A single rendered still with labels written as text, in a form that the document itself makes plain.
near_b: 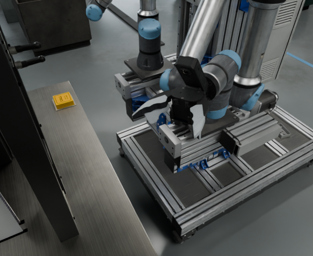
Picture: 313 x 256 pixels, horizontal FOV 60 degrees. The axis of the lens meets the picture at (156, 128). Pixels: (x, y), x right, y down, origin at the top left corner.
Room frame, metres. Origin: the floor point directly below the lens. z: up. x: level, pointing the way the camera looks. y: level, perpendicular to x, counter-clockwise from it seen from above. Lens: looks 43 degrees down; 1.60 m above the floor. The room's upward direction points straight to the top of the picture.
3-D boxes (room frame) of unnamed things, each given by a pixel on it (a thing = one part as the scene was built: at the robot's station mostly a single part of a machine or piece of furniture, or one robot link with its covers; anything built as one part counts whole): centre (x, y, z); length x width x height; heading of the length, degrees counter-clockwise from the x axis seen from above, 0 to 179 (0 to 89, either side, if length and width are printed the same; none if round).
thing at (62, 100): (0.91, 0.39, 0.91); 0.07 x 0.07 x 0.02; 27
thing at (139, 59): (1.37, 0.04, 0.87); 0.15 x 0.15 x 0.10
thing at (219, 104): (0.66, -0.16, 1.12); 0.11 x 0.08 x 0.11; 56
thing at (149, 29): (1.38, 0.04, 0.98); 0.13 x 0.12 x 0.14; 4
